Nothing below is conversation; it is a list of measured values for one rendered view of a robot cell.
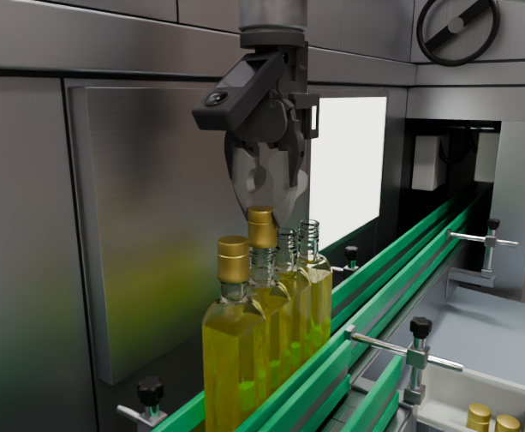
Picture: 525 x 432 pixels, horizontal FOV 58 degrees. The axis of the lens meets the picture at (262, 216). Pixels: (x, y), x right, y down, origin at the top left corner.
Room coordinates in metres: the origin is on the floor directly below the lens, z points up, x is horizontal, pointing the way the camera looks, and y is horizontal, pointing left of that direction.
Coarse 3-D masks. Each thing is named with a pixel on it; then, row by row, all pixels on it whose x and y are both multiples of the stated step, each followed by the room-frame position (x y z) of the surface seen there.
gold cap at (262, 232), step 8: (248, 208) 0.53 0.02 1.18; (256, 208) 0.53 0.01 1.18; (264, 208) 0.53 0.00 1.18; (272, 208) 0.53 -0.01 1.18; (248, 216) 0.52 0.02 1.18; (256, 216) 0.51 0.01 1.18; (264, 216) 0.51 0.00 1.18; (272, 216) 0.52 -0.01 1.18; (248, 224) 0.52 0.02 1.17; (256, 224) 0.51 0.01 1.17; (264, 224) 0.51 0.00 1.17; (272, 224) 0.52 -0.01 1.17; (248, 232) 0.52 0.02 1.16; (256, 232) 0.51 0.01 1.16; (264, 232) 0.51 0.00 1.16; (272, 232) 0.52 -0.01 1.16; (248, 240) 0.52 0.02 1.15; (256, 240) 0.51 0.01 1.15; (264, 240) 0.51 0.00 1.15; (272, 240) 0.52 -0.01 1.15; (256, 248) 0.51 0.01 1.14; (264, 248) 0.51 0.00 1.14
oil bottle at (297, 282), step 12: (276, 276) 0.56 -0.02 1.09; (288, 276) 0.56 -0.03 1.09; (300, 276) 0.57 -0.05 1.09; (288, 288) 0.55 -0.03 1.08; (300, 288) 0.56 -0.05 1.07; (300, 300) 0.56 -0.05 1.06; (300, 312) 0.56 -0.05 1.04; (300, 324) 0.56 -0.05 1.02; (300, 336) 0.56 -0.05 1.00; (300, 348) 0.56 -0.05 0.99; (300, 360) 0.56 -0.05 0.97
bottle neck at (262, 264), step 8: (272, 248) 0.52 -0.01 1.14; (256, 256) 0.52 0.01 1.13; (264, 256) 0.51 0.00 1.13; (272, 256) 0.52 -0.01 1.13; (256, 264) 0.52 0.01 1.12; (264, 264) 0.51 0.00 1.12; (272, 264) 0.52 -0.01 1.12; (256, 272) 0.52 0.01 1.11; (264, 272) 0.52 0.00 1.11; (272, 272) 0.52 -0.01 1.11; (256, 280) 0.52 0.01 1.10; (264, 280) 0.52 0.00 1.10; (272, 280) 0.52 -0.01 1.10
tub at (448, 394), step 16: (432, 368) 0.76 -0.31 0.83; (464, 368) 0.74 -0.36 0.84; (432, 384) 0.75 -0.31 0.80; (448, 384) 0.74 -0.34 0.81; (464, 384) 0.73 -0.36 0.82; (480, 384) 0.71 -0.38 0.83; (496, 384) 0.70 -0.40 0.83; (512, 384) 0.69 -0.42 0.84; (432, 400) 0.74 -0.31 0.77; (448, 400) 0.74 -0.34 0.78; (464, 400) 0.72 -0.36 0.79; (480, 400) 0.71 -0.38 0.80; (496, 400) 0.70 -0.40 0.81; (512, 400) 0.68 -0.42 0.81; (432, 416) 0.61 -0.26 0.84; (448, 416) 0.70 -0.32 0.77; (464, 416) 0.70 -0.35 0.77; (496, 416) 0.69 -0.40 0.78; (512, 416) 0.68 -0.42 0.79
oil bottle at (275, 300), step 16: (256, 288) 0.51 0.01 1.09; (272, 288) 0.52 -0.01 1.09; (272, 304) 0.50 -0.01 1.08; (288, 304) 0.53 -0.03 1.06; (272, 320) 0.50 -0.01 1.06; (288, 320) 0.53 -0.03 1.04; (272, 336) 0.50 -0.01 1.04; (288, 336) 0.53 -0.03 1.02; (272, 352) 0.50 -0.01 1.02; (288, 352) 0.53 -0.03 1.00; (272, 368) 0.50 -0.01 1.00; (288, 368) 0.53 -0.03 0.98; (272, 384) 0.50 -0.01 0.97
